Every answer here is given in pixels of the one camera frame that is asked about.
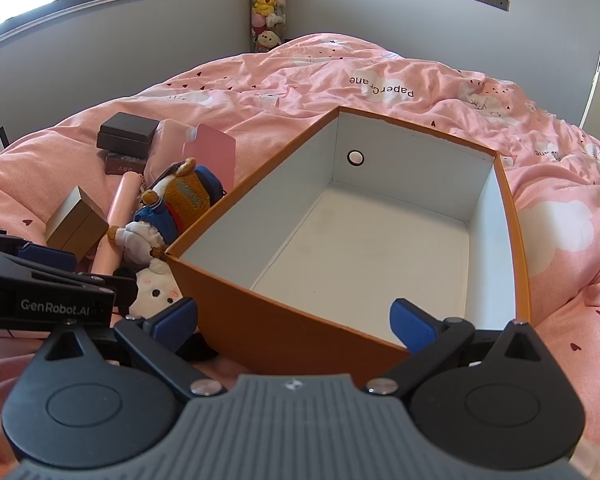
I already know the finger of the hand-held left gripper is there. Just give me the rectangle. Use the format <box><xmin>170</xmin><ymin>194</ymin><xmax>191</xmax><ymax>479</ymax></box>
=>
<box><xmin>0</xmin><ymin>232</ymin><xmax>78</xmax><ymax>273</ymax></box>
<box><xmin>92</xmin><ymin>274</ymin><xmax>140</xmax><ymax>316</ymax></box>

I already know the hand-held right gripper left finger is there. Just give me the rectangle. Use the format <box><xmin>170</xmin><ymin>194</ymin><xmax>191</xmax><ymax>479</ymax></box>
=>
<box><xmin>30</xmin><ymin>297</ymin><xmax>228</xmax><ymax>401</ymax></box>

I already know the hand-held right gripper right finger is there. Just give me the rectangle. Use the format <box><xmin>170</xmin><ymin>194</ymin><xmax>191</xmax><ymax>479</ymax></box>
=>
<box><xmin>365</xmin><ymin>297</ymin><xmax>566</xmax><ymax>396</ymax></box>

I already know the white plush toy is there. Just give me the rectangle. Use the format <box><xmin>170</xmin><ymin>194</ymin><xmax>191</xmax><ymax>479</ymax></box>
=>
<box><xmin>130</xmin><ymin>259</ymin><xmax>183</xmax><ymax>318</ymax></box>

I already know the gold box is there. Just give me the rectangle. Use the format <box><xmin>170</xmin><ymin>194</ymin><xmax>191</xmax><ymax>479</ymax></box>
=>
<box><xmin>45</xmin><ymin>186</ymin><xmax>110</xmax><ymax>263</ymax></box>

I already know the orange cardboard box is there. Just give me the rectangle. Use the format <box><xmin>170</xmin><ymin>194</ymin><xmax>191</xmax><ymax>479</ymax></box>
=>
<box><xmin>166</xmin><ymin>106</ymin><xmax>532</xmax><ymax>386</ymax></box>

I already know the pink pouch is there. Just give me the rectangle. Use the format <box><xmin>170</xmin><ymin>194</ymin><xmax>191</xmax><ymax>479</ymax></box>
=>
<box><xmin>147</xmin><ymin>120</ymin><xmax>237</xmax><ymax>196</ymax></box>

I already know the pink tube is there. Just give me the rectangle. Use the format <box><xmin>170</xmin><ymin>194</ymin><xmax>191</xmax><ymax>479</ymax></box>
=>
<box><xmin>91</xmin><ymin>172</ymin><xmax>143</xmax><ymax>277</ymax></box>

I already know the small black box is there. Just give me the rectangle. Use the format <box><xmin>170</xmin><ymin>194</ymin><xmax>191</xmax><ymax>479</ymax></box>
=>
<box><xmin>96</xmin><ymin>112</ymin><xmax>161</xmax><ymax>159</ymax></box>

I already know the pink printed blanket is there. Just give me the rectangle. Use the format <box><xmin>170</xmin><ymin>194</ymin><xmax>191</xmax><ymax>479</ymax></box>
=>
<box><xmin>0</xmin><ymin>34</ymin><xmax>600</xmax><ymax>480</ymax></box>

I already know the clear column of plush toys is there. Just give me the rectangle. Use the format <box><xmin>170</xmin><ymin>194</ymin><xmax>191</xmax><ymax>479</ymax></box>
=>
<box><xmin>250</xmin><ymin>0</ymin><xmax>288</xmax><ymax>53</ymax></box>

